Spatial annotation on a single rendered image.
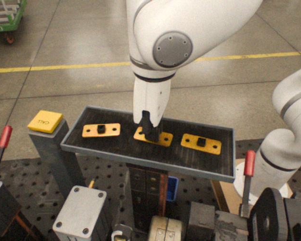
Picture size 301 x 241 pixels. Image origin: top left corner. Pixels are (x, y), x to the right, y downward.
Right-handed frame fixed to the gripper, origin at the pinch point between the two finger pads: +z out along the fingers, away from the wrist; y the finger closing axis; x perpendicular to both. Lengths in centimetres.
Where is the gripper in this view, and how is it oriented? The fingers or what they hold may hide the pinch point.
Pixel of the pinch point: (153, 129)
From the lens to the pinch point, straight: 53.0
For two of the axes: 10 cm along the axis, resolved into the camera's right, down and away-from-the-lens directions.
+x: 9.5, 2.2, -2.2
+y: -3.1, 6.7, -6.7
